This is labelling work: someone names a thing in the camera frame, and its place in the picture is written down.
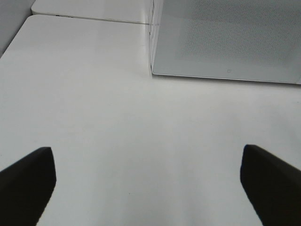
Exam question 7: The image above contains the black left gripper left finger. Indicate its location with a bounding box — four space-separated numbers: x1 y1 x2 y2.
0 147 56 226

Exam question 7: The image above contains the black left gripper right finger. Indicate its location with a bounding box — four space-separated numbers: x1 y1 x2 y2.
240 145 301 226

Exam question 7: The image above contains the white microwave door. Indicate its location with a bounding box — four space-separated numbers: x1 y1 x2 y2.
151 0 301 85

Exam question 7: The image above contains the white microwave oven body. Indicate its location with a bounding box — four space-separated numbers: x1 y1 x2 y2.
148 0 301 85

